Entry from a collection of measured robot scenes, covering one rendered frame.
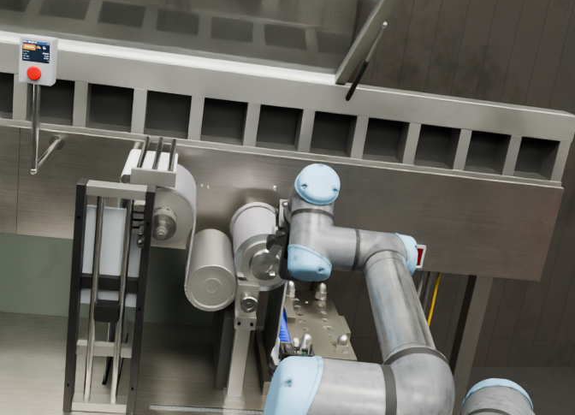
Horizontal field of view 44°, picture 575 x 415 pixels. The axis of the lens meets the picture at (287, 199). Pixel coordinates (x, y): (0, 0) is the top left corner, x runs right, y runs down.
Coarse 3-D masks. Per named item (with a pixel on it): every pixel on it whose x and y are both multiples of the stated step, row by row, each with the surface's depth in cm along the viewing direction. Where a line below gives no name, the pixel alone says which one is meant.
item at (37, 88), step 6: (36, 90) 157; (36, 96) 157; (36, 102) 157; (36, 108) 158; (36, 114) 158; (36, 120) 159; (36, 126) 159; (36, 132) 159; (36, 138) 160; (36, 144) 160; (36, 150) 161; (30, 156) 161; (36, 156) 161; (30, 162) 161; (36, 162) 162; (30, 168) 162; (36, 168) 162
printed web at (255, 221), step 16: (176, 176) 176; (192, 176) 188; (176, 192) 165; (192, 192) 175; (192, 208) 166; (256, 208) 192; (240, 224) 186; (256, 224) 180; (272, 224) 182; (192, 240) 169; (240, 240) 177
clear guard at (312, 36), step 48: (0, 0) 166; (48, 0) 165; (96, 0) 164; (144, 0) 162; (192, 0) 161; (240, 0) 160; (288, 0) 159; (336, 0) 158; (96, 48) 187; (144, 48) 185; (192, 48) 184; (240, 48) 182; (288, 48) 181; (336, 48) 179
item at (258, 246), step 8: (264, 240) 170; (248, 248) 170; (256, 248) 170; (264, 248) 170; (248, 256) 170; (280, 256) 171; (240, 264) 171; (248, 264) 171; (248, 272) 171; (248, 280) 172; (256, 280) 172; (272, 280) 173; (280, 280) 173
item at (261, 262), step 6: (258, 252) 169; (264, 252) 169; (252, 258) 169; (258, 258) 170; (264, 258) 170; (270, 258) 170; (276, 258) 170; (252, 264) 170; (258, 264) 170; (264, 264) 170; (270, 264) 171; (276, 264) 170; (252, 270) 170; (258, 270) 170; (264, 270) 171; (276, 270) 171; (258, 276) 171; (264, 276) 171
